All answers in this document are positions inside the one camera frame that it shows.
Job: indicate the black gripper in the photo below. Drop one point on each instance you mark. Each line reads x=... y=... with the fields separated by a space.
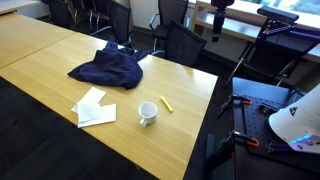
x=220 y=18

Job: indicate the yellow marker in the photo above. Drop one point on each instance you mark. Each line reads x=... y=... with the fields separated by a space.
x=166 y=104

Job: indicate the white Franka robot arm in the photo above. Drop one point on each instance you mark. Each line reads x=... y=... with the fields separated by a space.
x=300 y=123

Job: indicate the white ceramic mug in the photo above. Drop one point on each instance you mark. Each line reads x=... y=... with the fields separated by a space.
x=148 y=111

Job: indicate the light wooden window bench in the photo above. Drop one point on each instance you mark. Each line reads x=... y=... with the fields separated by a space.
x=240 y=21

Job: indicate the black mesh office chair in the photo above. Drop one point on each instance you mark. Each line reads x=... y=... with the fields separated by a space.
x=83 y=11
x=118 y=18
x=168 y=13
x=183 y=45
x=60 y=11

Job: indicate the black orange bar clamp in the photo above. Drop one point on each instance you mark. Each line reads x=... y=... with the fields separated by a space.
x=240 y=138
x=233 y=100

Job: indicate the black robot stand cart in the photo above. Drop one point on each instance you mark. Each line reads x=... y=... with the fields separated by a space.
x=260 y=88

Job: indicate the navy blue cloth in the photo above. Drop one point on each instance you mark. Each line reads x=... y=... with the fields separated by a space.
x=110 y=68

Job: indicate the white paper napkin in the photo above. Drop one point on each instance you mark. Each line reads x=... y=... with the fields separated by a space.
x=108 y=115
x=92 y=95
x=88 y=112

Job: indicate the black camera tripod stand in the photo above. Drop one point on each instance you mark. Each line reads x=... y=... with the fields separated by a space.
x=273 y=53

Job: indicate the black stereo camera bar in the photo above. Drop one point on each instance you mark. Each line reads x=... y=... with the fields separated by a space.
x=278 y=14

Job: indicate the small black bracket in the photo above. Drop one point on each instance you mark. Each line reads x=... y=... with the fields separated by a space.
x=267 y=109

